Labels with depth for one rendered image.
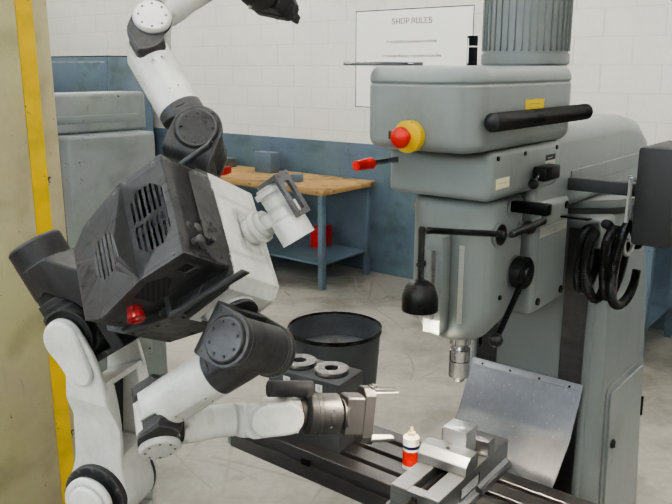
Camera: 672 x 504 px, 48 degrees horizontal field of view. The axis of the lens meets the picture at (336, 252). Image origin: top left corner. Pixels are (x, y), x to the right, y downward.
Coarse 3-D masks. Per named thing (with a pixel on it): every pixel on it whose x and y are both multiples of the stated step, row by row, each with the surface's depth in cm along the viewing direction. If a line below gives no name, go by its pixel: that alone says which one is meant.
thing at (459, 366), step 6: (450, 354) 171; (468, 354) 170; (450, 360) 171; (456, 360) 170; (462, 360) 169; (468, 360) 170; (450, 366) 171; (456, 366) 170; (462, 366) 170; (468, 366) 171; (450, 372) 171; (456, 372) 170; (462, 372) 170; (468, 372) 171; (456, 378) 171; (462, 378) 170
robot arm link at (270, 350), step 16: (256, 320) 130; (256, 336) 125; (272, 336) 129; (256, 352) 125; (272, 352) 129; (288, 352) 133; (208, 368) 131; (240, 368) 126; (256, 368) 128; (272, 368) 131; (224, 384) 131; (240, 384) 132
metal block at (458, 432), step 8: (448, 424) 176; (456, 424) 176; (464, 424) 176; (472, 424) 176; (448, 432) 174; (456, 432) 173; (464, 432) 172; (472, 432) 174; (448, 440) 175; (456, 440) 173; (464, 440) 172; (472, 440) 175; (472, 448) 175
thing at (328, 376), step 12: (300, 360) 202; (312, 360) 199; (288, 372) 195; (300, 372) 195; (312, 372) 195; (324, 372) 191; (336, 372) 191; (348, 372) 194; (360, 372) 195; (324, 384) 189; (336, 384) 187; (348, 384) 191; (360, 384) 196; (300, 432) 197; (312, 444) 195; (324, 444) 193; (336, 444) 191; (348, 444) 195
